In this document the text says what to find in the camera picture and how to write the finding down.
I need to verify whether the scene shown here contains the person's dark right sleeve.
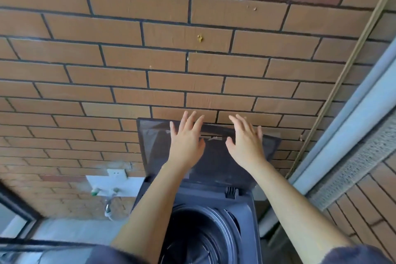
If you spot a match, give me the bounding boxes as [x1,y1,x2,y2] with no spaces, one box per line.
[320,243,394,264]

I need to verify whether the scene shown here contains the person's left forearm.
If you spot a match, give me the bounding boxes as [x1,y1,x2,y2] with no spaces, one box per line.
[111,161,192,256]

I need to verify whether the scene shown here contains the person's dark sleeve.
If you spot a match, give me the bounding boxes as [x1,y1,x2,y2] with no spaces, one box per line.
[83,243,149,264]
[320,243,394,264]

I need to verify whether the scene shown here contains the black metal window frame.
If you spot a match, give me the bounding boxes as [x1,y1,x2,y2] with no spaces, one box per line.
[0,180,97,264]

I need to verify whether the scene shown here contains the grey sliding door frame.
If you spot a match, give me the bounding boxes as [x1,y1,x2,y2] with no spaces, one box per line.
[258,45,396,238]

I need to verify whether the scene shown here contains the person's right hand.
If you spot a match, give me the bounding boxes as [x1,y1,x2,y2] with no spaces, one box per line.
[225,114,268,174]

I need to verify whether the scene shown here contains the dark grey washing machine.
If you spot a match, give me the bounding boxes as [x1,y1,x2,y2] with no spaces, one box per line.
[131,118,282,264]

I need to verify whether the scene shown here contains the person's right forearm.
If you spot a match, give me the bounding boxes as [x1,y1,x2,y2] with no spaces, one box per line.
[250,165,353,256]

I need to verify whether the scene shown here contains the person's dark left sleeve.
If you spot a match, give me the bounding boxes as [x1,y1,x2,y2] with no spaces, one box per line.
[83,243,149,264]

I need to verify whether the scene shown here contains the brass corner strip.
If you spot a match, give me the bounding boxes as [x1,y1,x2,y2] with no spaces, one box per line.
[284,0,396,179]

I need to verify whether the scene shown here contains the person's left hand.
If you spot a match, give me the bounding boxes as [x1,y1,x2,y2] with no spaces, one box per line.
[168,111,206,172]

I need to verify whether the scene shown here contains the perforated grey grille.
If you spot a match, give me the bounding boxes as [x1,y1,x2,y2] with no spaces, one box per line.
[306,118,396,212]

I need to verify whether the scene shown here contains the white wall mounting plate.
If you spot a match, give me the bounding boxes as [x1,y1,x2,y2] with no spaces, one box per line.
[85,175,146,198]

